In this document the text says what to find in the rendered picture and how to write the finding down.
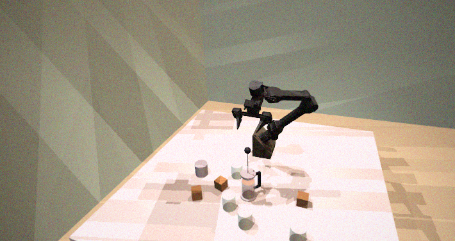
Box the brown cube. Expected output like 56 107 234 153
296 191 309 209
191 185 203 201
214 175 228 192

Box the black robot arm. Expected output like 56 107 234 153
244 80 319 144

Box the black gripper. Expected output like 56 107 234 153
231 104 272 132

